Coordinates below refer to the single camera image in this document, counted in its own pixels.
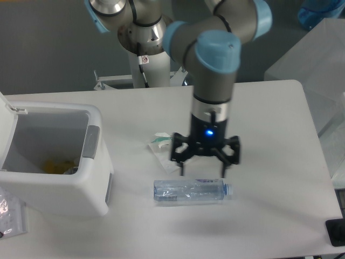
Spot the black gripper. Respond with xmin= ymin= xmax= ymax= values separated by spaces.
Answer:
xmin=170 ymin=114 xmax=241 ymax=178

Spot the white plastic trash can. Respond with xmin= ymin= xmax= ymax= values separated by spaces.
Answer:
xmin=1 ymin=97 xmax=114 ymax=217

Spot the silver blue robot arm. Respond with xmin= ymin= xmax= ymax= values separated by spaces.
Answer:
xmin=85 ymin=1 xmax=272 ymax=172

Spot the yellow trash inside bin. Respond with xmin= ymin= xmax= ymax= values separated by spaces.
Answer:
xmin=43 ymin=160 xmax=78 ymax=175

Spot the crumpled white plastic wrapper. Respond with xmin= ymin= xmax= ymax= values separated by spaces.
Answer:
xmin=148 ymin=132 xmax=179 ymax=174

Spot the clear plastic water bottle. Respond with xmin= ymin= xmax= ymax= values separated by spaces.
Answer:
xmin=153 ymin=179 xmax=233 ymax=202

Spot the translucent plastic storage box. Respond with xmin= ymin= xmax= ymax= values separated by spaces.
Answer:
xmin=264 ymin=18 xmax=344 ymax=189

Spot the black device at edge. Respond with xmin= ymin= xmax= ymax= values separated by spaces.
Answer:
xmin=326 ymin=219 xmax=344 ymax=247

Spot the blue plastic bag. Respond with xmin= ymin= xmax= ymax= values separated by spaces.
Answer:
xmin=297 ymin=0 xmax=344 ymax=31

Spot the clear plastic bag packet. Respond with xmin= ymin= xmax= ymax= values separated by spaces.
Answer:
xmin=1 ymin=188 xmax=27 ymax=240

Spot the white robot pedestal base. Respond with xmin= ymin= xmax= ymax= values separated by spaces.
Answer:
xmin=93 ymin=16 xmax=195 ymax=91

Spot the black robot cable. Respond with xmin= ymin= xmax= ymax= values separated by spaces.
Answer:
xmin=136 ymin=43 xmax=150 ymax=88

